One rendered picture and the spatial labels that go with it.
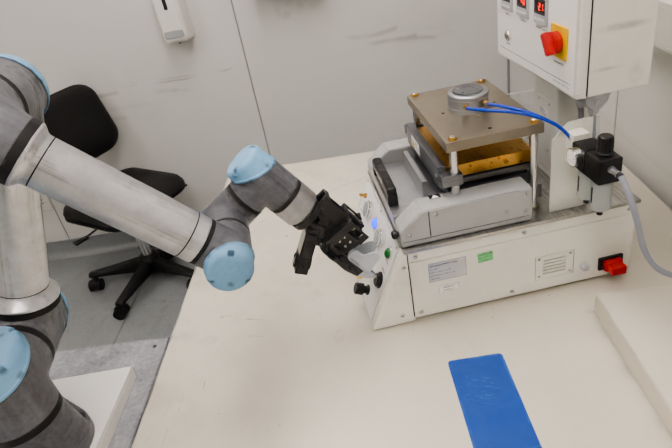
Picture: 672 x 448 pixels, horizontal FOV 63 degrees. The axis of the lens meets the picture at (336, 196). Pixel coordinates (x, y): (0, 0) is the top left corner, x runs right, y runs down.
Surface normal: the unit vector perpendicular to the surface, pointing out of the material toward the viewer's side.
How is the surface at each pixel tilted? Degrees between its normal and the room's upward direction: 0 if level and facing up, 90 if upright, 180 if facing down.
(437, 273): 90
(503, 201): 90
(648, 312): 0
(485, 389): 0
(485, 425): 0
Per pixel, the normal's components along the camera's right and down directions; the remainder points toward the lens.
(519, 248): 0.14, 0.47
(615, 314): -0.16, -0.86
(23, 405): 0.77, 0.14
